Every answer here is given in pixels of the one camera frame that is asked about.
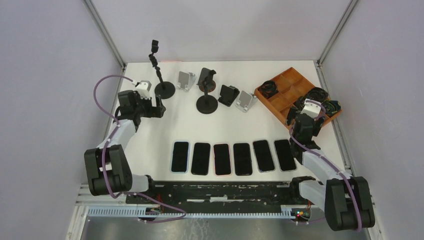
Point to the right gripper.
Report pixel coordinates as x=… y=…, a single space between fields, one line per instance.
x=292 y=112

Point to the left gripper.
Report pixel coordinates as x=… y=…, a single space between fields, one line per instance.
x=154 y=112

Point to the black pole stand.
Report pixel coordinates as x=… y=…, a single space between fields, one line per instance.
x=165 y=89
x=206 y=104

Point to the black phone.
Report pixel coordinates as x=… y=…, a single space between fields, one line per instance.
x=242 y=159
x=284 y=155
x=201 y=159

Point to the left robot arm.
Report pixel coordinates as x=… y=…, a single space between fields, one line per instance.
x=106 y=166

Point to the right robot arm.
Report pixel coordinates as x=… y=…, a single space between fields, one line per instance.
x=344 y=199

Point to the white phone stand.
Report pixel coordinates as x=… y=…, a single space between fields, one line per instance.
x=245 y=101

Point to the black folding phone stand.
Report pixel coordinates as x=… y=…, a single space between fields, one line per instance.
x=228 y=95

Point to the black coiled band upper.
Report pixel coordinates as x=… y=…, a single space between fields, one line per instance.
x=317 y=94

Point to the black coiled band right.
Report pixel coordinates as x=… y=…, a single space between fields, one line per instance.
x=332 y=107

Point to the orange compartment tray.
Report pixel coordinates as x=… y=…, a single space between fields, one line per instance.
x=291 y=85

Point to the black coiled band left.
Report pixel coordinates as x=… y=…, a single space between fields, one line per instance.
x=268 y=89

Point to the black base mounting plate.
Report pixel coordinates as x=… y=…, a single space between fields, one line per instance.
x=227 y=197

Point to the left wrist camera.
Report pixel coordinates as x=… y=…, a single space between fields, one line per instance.
x=143 y=88

